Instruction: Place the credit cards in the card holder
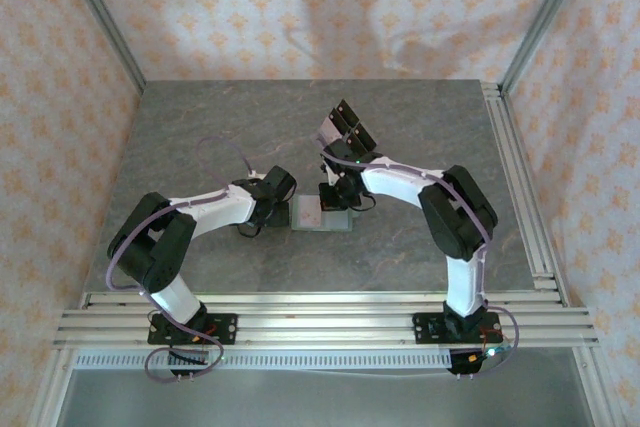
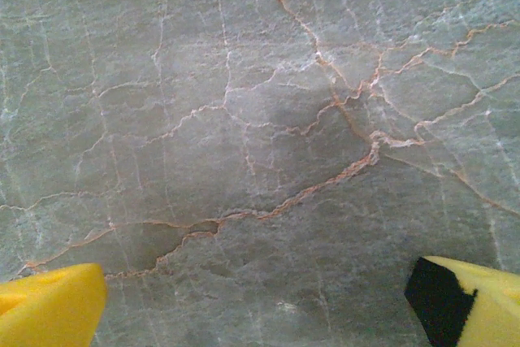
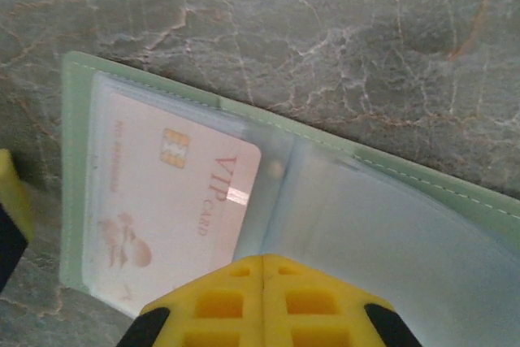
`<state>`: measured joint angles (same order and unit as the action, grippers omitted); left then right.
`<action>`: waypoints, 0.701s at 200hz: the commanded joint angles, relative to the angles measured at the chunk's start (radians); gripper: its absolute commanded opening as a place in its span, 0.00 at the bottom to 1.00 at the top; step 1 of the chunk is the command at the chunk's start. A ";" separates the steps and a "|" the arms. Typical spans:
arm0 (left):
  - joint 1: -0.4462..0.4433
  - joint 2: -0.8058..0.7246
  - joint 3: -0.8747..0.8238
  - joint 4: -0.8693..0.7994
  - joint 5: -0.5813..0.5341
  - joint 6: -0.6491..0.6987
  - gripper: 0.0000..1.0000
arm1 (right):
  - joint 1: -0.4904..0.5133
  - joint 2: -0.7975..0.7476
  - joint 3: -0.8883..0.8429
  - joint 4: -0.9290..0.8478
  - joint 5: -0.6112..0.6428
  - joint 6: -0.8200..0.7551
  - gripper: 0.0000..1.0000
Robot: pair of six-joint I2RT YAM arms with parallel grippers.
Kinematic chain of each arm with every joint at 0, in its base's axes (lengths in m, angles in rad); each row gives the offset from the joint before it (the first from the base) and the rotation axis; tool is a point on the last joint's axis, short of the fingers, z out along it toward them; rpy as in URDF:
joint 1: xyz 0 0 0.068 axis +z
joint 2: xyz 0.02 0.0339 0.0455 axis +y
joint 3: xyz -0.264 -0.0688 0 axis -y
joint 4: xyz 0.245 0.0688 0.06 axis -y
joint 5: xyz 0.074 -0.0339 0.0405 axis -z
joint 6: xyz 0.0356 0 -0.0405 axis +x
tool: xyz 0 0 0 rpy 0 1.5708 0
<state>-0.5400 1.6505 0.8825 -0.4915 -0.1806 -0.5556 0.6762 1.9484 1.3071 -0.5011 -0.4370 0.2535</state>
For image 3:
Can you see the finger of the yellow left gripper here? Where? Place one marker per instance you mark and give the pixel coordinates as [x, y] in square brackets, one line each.
[12, 200]

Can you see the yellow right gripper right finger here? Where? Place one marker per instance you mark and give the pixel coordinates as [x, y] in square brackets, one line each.
[317, 314]

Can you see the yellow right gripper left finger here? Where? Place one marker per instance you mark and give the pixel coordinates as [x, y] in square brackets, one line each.
[219, 314]

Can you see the green card holder wallet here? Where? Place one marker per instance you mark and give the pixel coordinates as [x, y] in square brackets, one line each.
[406, 241]

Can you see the white VIP card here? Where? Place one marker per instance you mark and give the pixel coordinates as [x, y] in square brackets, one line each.
[162, 209]

